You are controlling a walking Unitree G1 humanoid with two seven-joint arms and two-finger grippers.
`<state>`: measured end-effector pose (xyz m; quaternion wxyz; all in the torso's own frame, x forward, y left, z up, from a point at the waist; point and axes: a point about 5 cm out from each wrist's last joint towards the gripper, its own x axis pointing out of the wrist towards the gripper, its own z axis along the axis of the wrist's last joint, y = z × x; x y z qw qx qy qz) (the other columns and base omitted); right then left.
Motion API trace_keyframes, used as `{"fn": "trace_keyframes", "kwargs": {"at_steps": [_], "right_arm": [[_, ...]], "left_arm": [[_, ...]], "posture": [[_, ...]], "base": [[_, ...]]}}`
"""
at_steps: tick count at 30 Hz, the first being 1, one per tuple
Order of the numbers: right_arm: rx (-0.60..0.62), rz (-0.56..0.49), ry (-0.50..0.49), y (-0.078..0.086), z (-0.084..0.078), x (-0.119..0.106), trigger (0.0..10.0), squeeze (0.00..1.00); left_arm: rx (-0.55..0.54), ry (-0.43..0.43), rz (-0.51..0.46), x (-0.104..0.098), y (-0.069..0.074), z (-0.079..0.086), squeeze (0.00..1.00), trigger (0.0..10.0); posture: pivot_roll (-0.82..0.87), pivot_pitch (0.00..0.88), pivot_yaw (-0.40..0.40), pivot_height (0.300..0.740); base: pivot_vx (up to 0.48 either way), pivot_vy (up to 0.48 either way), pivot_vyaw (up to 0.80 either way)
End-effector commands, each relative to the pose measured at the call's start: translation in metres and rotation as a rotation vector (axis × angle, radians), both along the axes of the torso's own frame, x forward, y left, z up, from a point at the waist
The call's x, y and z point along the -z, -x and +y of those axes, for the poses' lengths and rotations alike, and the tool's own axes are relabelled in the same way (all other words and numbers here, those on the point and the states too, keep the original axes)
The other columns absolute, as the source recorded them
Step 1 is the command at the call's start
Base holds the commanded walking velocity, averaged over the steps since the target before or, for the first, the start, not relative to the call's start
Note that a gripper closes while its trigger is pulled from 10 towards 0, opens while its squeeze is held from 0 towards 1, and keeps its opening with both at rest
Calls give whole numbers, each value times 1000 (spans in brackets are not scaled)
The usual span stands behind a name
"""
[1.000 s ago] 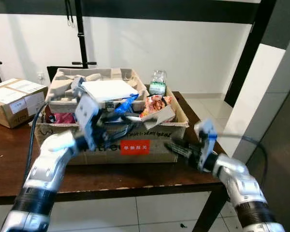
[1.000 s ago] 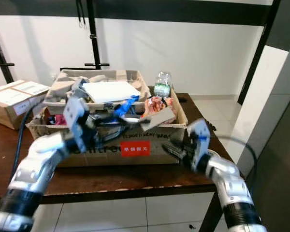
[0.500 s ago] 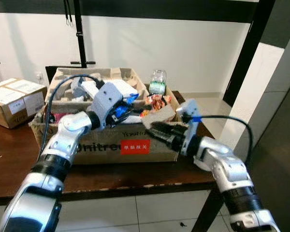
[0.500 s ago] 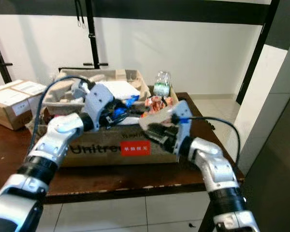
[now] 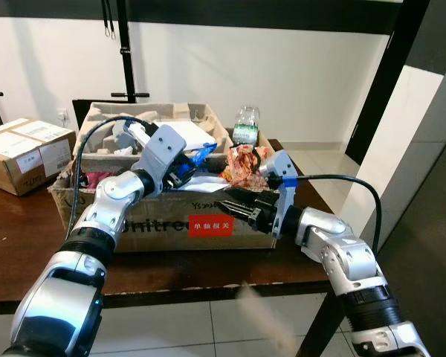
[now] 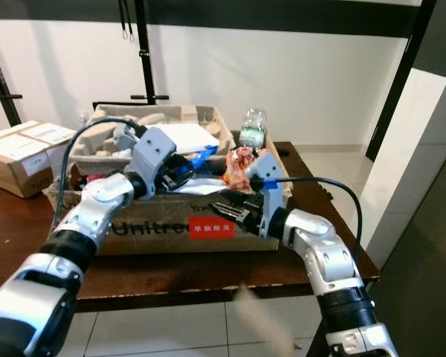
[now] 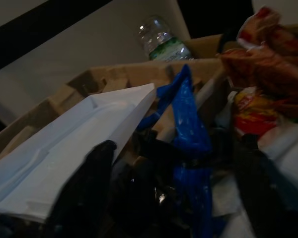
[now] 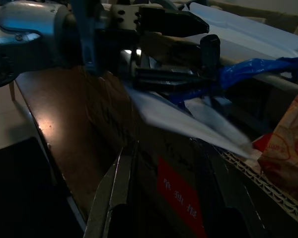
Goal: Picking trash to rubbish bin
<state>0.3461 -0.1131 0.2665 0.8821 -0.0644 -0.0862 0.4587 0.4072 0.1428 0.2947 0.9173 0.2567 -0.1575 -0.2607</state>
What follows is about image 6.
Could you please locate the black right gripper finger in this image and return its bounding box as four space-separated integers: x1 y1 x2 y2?
208 201 248 226
216 190 254 212

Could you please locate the blue plastic wrapper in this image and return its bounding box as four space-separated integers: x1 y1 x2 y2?
186 145 219 177

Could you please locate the red orange snack wrapper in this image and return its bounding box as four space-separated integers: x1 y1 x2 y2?
224 147 269 194

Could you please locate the white flat box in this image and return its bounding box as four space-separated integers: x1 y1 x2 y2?
152 123 221 154

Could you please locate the large printed cardboard box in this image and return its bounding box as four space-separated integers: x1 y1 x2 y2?
46 104 292 258

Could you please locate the clear plastic bottle green label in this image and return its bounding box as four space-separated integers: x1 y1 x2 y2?
238 109 269 149

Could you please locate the grey moulded pulp tray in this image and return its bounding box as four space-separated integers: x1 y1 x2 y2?
70 104 236 179

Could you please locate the small cardboard box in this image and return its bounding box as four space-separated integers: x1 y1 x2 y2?
0 120 80 199

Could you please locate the dark brown wooden table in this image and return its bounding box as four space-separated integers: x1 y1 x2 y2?
0 141 381 357

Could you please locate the thick black slanted beam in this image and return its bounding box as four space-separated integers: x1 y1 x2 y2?
363 0 440 163

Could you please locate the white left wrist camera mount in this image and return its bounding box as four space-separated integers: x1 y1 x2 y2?
126 126 180 201

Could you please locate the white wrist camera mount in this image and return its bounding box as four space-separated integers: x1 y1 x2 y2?
126 126 180 201
252 152 290 239

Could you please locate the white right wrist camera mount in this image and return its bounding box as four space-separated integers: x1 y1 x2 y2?
252 152 290 239

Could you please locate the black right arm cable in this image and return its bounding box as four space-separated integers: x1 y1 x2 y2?
282 176 366 263

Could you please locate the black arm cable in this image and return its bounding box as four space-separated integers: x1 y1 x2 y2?
282 176 366 263
54 118 143 233

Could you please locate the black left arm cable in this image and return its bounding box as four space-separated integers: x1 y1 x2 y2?
54 118 143 233

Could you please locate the upright black metal post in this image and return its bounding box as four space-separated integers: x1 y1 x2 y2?
129 0 169 106

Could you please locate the black hanging strap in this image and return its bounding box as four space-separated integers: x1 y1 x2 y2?
117 0 135 40

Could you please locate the slanted black metal post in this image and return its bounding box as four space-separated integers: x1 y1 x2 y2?
0 30 24 128

